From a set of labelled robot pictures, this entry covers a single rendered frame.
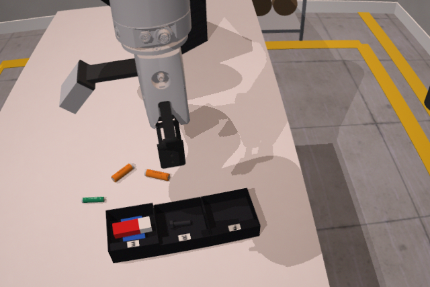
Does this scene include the black bolt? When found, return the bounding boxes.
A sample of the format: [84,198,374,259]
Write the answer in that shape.
[169,220,191,229]

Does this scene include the orange aa battery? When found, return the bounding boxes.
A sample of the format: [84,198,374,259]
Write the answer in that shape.
[144,169,170,181]
[111,163,134,182]

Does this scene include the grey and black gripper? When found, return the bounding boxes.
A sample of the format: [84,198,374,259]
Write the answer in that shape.
[121,35,190,169]

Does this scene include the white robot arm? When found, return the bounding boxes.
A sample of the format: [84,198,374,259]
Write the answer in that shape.
[59,0,191,114]

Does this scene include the blue block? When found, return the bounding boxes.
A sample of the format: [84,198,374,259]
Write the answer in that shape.
[121,216,146,241]

